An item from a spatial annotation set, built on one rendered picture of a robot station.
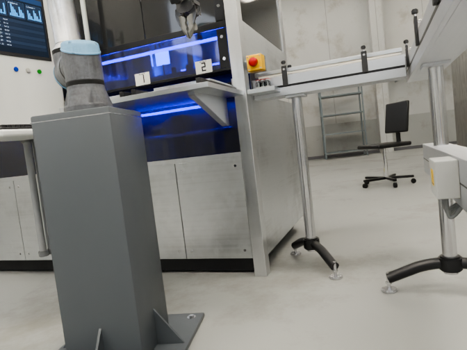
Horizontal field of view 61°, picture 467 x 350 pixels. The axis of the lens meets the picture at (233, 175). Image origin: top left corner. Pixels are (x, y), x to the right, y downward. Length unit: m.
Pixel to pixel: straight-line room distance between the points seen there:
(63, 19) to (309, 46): 10.13
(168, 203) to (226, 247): 0.37
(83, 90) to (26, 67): 0.93
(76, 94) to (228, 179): 0.87
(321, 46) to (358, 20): 1.13
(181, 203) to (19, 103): 0.90
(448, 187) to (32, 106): 1.83
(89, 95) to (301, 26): 10.39
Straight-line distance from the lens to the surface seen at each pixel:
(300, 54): 11.34
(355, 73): 1.89
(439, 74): 1.61
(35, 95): 2.22
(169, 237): 2.10
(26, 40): 2.27
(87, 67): 1.34
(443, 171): 1.04
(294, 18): 11.56
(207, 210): 1.97
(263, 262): 1.94
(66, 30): 1.52
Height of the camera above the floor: 0.64
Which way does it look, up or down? 4 degrees down
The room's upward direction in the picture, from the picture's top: 7 degrees counter-clockwise
